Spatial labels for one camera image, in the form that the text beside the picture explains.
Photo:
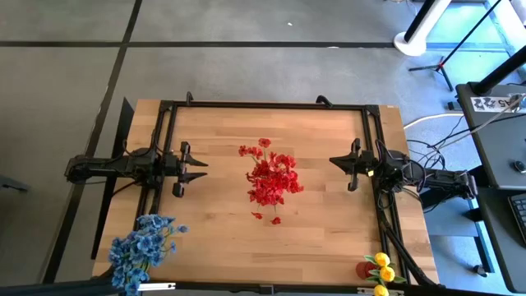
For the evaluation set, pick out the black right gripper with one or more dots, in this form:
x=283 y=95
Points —
x=363 y=164

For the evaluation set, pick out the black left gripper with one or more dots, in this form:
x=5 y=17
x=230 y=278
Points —
x=178 y=168

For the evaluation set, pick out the red small-blossom flower sprig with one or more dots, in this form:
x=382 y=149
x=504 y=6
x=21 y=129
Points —
x=283 y=162
x=271 y=189

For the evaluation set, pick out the green plant stems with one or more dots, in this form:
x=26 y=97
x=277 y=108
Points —
x=154 y=222

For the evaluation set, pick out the blue flower bunch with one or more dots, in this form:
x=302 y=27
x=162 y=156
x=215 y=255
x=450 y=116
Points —
x=123 y=255

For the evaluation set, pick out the yellow tulip flower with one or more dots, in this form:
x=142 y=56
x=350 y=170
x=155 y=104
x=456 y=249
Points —
x=382 y=259
x=381 y=291
x=387 y=274

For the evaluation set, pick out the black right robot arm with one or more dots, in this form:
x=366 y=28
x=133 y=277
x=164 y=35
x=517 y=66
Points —
x=435 y=178

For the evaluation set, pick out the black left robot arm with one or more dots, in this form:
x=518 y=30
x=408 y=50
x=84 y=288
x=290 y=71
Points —
x=115 y=166

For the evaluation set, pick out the dark red glass vase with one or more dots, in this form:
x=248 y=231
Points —
x=363 y=270

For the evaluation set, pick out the black table clamp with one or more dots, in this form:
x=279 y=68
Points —
x=189 y=98
x=324 y=100

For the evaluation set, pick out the red poppy flower bunch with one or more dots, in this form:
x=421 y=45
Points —
x=265 y=142

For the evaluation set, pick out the small dark floor box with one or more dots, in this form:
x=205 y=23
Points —
x=454 y=105

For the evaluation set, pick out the black tripod stand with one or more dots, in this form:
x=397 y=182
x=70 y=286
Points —
x=441 y=64

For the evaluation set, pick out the black desk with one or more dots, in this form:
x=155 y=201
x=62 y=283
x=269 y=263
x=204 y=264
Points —
x=497 y=144

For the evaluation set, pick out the white round pillar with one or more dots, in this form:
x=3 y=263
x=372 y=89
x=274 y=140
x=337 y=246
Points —
x=423 y=29

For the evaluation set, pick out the white marker label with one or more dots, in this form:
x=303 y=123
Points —
x=493 y=103

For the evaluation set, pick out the black caster wheel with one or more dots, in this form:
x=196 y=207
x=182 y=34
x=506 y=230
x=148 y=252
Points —
x=480 y=270

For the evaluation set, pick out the black desk knob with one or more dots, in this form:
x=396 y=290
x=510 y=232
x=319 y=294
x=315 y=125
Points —
x=520 y=166

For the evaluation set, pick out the black beam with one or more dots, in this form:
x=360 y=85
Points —
x=61 y=289

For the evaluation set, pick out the black pole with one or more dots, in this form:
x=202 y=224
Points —
x=501 y=72

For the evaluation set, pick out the black keyboard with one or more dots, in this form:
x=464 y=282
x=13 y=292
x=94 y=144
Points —
x=520 y=218

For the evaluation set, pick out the grey floor object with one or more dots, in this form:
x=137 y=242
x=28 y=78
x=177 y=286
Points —
x=12 y=184

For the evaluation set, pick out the black aluminium table frame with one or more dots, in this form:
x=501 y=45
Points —
x=267 y=105

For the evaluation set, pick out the silver aluminium rail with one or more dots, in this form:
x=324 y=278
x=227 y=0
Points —
x=156 y=286

